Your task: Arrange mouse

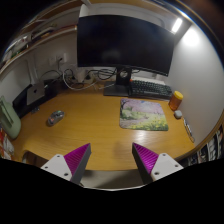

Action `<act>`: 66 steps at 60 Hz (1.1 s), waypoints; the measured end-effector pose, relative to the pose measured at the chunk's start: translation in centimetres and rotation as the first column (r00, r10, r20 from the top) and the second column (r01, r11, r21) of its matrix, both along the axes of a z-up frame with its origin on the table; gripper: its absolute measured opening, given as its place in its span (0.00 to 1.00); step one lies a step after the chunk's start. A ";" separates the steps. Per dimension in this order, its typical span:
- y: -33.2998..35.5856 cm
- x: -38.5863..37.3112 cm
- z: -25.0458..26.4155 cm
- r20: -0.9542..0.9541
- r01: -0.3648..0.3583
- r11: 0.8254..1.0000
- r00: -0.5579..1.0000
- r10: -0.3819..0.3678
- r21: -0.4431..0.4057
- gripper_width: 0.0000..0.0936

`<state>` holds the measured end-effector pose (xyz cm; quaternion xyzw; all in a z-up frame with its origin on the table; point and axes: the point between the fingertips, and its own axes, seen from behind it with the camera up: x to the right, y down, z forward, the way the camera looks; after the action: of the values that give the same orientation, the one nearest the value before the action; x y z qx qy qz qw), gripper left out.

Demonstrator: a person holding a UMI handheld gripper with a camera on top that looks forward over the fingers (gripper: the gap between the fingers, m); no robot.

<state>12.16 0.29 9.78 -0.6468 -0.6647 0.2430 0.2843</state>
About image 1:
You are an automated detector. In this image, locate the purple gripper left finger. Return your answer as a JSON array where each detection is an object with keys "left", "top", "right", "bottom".
[{"left": 42, "top": 143, "right": 91, "bottom": 185}]

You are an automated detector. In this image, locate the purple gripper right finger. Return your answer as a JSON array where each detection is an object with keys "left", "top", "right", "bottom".
[{"left": 132, "top": 143, "right": 182, "bottom": 184}]

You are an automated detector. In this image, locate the cherry blossom mouse pad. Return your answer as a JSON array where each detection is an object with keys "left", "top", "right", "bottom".
[{"left": 120, "top": 98, "right": 169, "bottom": 131}]

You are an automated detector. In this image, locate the pen on desk edge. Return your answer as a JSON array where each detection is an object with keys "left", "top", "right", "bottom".
[{"left": 183, "top": 118, "right": 195, "bottom": 143}]

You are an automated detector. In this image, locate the small white eraser box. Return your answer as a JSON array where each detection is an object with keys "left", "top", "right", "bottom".
[{"left": 174, "top": 110, "right": 183, "bottom": 119}]

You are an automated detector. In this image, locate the orange pill bottle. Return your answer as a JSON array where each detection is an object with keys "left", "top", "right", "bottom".
[{"left": 168, "top": 91, "right": 183, "bottom": 111}]

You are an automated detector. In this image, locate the green desktop appliance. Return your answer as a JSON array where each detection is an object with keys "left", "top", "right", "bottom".
[{"left": 0, "top": 96, "right": 21, "bottom": 139}]

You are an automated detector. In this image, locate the black mechanical keyboard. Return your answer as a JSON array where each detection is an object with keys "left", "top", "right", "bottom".
[{"left": 129, "top": 80, "right": 172, "bottom": 100}]

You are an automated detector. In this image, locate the black desk riser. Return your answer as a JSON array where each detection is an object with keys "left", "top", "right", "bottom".
[{"left": 13, "top": 80, "right": 60, "bottom": 118}]

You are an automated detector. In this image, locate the black monitor stand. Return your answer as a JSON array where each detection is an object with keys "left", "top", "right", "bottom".
[{"left": 103, "top": 67, "right": 132, "bottom": 97}]

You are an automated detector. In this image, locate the white power strip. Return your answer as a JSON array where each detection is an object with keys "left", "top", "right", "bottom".
[{"left": 69, "top": 74, "right": 94, "bottom": 84}]

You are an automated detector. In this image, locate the black computer monitor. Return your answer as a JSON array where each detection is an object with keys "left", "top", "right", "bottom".
[{"left": 77, "top": 15, "right": 174, "bottom": 76}]

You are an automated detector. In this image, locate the white light bar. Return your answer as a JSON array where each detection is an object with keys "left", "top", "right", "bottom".
[{"left": 172, "top": 18, "right": 183, "bottom": 33}]

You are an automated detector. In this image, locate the wooden wall shelf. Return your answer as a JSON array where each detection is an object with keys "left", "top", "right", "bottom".
[{"left": 0, "top": 0, "right": 83, "bottom": 77}]

